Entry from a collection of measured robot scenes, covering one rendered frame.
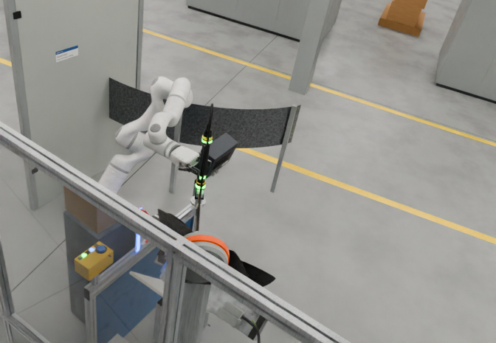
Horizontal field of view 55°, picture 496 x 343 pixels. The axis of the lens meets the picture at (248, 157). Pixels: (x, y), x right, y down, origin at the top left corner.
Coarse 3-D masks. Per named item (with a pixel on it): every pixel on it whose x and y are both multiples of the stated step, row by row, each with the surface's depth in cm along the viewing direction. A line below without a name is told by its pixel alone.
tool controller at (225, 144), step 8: (224, 136) 304; (216, 144) 296; (224, 144) 299; (232, 144) 302; (216, 152) 291; (224, 152) 294; (232, 152) 307; (216, 160) 289; (224, 160) 304; (208, 168) 292; (216, 168) 302; (208, 176) 298
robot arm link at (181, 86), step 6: (180, 78) 237; (186, 78) 239; (174, 84) 235; (180, 84) 234; (186, 84) 235; (174, 90) 232; (180, 90) 232; (186, 90) 234; (180, 96) 230; (186, 96) 233; (192, 96) 253; (186, 102) 249
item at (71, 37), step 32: (32, 0) 308; (64, 0) 329; (96, 0) 353; (128, 0) 381; (32, 32) 319; (64, 32) 341; (96, 32) 367; (128, 32) 397; (32, 64) 330; (64, 64) 354; (96, 64) 382; (128, 64) 415; (32, 96) 342; (64, 96) 368; (96, 96) 398; (32, 128) 356; (64, 128) 383; (96, 128) 416; (64, 160) 400; (96, 160) 435
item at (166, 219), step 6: (162, 216) 214; (168, 216) 218; (162, 222) 210; (168, 222) 214; (174, 222) 218; (180, 222) 222; (174, 228) 215; (180, 228) 219; (186, 228) 223; (180, 234) 216; (186, 234) 220
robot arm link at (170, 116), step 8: (168, 96) 232; (176, 96) 229; (168, 104) 227; (176, 104) 227; (184, 104) 231; (160, 112) 217; (168, 112) 221; (176, 112) 225; (152, 120) 212; (160, 120) 211; (168, 120) 214; (176, 120) 224; (152, 128) 209; (160, 128) 209; (152, 136) 209; (160, 136) 209
